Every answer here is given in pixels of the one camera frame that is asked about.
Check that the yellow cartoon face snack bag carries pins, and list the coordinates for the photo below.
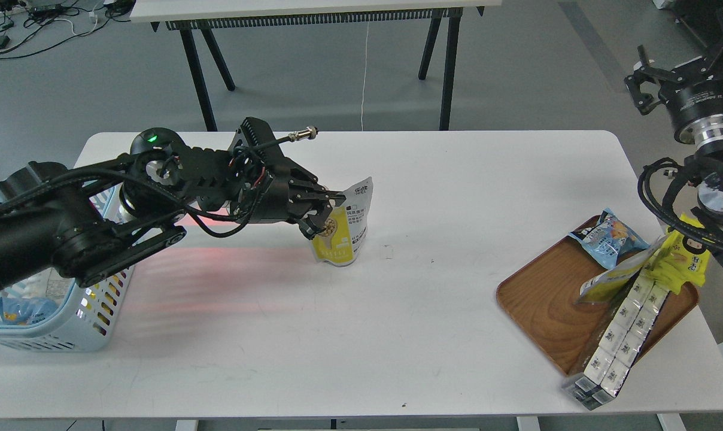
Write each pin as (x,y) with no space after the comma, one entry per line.
(680,260)

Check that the white snack bag in basket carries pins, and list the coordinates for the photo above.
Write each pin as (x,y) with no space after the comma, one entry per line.
(49,284)

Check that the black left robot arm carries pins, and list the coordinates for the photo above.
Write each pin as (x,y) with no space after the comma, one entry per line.
(156,192)

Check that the yellow pouch on tray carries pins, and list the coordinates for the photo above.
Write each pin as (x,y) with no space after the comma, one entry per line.
(604,287)

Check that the silver white long snack pack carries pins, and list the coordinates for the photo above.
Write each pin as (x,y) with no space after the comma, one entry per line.
(612,349)

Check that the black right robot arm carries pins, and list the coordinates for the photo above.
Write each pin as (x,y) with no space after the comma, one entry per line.
(687,197)

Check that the light blue plastic basket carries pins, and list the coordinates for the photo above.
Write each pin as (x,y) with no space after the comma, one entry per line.
(34,239)

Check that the blue snack bag in basket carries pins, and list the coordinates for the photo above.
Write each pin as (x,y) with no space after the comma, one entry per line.
(26,311)

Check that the background table black legs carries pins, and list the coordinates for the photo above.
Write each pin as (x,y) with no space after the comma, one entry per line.
(188,17)

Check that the blue chip snack bag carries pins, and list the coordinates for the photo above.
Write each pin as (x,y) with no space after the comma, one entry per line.
(607,239)

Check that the yellow nut snack pouch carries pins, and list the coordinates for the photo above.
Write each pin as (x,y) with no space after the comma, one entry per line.
(346,228)

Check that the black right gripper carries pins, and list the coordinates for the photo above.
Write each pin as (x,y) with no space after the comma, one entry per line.
(276,188)

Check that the black barcode scanner red window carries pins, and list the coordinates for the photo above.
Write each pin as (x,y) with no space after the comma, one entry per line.
(158,141)

